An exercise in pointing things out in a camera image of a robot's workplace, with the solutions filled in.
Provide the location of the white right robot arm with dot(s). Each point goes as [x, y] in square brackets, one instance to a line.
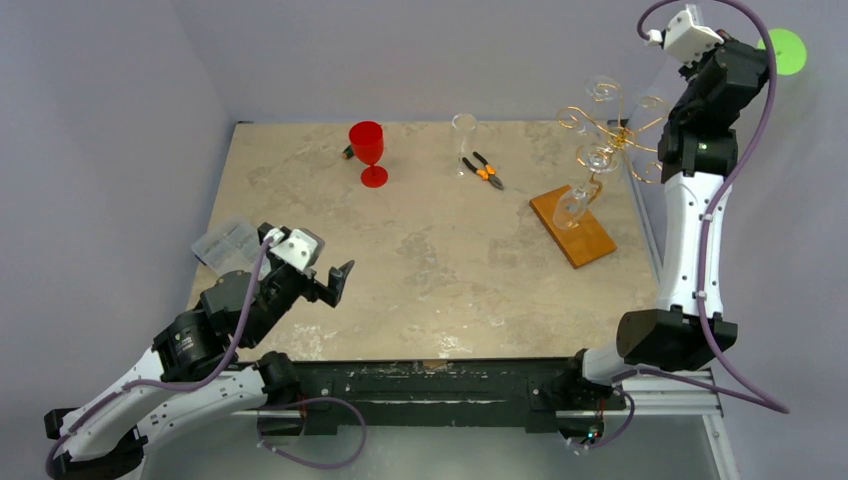
[698, 151]

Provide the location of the orange black pliers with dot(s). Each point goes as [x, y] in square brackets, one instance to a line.
[483, 169]

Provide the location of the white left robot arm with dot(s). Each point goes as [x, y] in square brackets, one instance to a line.
[190, 375]

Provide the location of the clear round wine glass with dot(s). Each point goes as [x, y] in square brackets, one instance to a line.
[605, 100]

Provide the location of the clear tall flute glass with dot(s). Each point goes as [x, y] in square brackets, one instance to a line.
[464, 131]

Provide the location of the wooden rack base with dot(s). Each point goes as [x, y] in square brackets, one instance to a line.
[582, 242]

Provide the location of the gold wire glass rack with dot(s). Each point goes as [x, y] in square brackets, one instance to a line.
[578, 120]

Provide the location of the green plastic goblet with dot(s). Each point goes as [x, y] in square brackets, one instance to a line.
[790, 51]

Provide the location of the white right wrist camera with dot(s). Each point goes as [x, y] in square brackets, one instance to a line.
[686, 38]

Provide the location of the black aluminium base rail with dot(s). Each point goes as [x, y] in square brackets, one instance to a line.
[538, 395]

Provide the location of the clear champagne flute with label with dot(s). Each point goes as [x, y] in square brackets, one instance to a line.
[571, 207]

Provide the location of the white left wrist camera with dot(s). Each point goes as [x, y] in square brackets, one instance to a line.
[299, 248]

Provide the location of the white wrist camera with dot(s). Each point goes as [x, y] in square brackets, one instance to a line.
[686, 38]
[299, 248]

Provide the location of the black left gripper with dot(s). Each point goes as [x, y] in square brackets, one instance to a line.
[330, 292]

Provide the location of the clear plastic screw box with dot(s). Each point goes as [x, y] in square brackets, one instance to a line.
[231, 245]

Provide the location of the red plastic goblet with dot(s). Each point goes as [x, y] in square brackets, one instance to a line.
[366, 139]

